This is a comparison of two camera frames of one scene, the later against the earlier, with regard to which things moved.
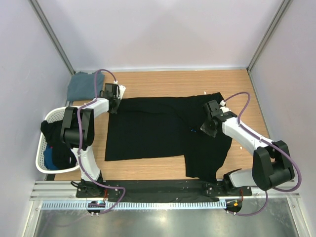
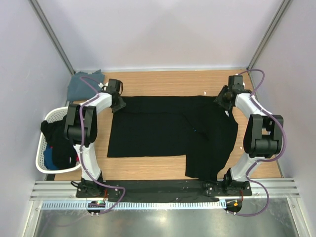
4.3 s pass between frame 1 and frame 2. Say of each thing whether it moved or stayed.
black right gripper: moved
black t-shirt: stayed
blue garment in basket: stayed
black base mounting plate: stayed
